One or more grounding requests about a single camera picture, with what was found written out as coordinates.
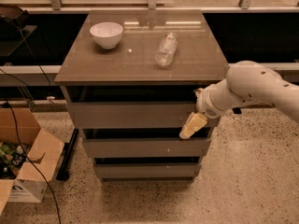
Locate clear plastic bottle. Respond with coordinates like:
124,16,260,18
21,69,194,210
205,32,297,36
155,33,178,67

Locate grey bottom drawer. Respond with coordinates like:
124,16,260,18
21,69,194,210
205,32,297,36
94,163,201,180

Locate black right table foot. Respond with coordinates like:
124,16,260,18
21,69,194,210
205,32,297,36
232,107,242,115

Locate black table leg foot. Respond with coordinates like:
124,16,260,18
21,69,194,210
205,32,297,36
56,129,78,181

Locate grey top drawer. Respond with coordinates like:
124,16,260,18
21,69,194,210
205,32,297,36
65,101,226,130

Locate black device on shelf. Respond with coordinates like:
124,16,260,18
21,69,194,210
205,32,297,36
0,5,29,28

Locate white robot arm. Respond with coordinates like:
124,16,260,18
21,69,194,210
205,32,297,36
179,61,299,139

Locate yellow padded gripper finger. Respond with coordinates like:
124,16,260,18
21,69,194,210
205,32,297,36
179,112,207,139

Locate grey drawer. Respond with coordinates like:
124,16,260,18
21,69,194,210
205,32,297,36
83,138,211,158
94,163,201,180
65,101,226,130

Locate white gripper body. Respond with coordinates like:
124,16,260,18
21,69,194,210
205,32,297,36
195,88,224,119

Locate black cable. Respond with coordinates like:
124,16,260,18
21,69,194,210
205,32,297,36
0,68,63,224

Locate grey drawer cabinet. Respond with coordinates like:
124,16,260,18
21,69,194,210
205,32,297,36
54,9,237,183

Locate white ceramic bowl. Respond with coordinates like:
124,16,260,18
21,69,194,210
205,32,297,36
90,22,123,49

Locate brown cardboard box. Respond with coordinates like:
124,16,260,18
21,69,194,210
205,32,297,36
0,108,64,213

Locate grey middle drawer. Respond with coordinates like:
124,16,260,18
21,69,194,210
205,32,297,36
83,138,211,158

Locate items inside cardboard box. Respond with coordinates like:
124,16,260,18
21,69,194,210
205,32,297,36
0,141,31,179

